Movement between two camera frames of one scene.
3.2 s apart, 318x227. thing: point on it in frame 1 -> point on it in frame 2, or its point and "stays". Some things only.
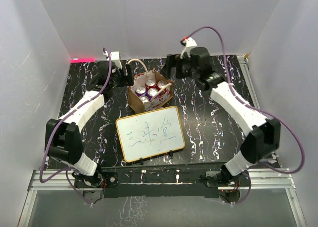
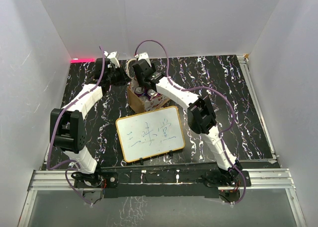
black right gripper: [174, 61] -> [140, 78]
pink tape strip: [82, 60] stays
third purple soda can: [144, 99] stays
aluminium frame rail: [58, 183] stays
